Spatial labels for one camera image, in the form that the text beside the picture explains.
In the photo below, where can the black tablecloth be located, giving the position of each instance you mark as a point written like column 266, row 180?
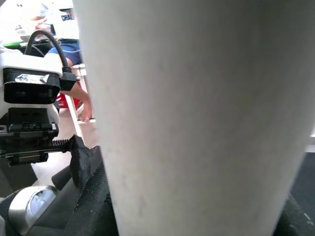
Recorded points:
column 304, row 184

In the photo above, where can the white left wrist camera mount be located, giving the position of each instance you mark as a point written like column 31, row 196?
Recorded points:
column 29, row 61

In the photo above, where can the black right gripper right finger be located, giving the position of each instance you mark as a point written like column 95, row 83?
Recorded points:
column 297, row 218

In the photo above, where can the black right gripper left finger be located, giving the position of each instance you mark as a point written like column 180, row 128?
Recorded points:
column 93, row 209

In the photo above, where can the red plastic stool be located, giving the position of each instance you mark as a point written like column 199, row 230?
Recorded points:
column 65, row 100

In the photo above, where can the seated person white shirt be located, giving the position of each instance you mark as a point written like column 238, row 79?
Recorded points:
column 69, row 27

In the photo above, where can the white plastic table leg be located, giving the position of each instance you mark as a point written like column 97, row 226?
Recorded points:
column 197, row 110

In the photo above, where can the white wooden stool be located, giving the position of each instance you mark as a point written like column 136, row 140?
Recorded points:
column 73, row 110

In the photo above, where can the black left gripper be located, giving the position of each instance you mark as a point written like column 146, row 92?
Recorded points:
column 27, row 140

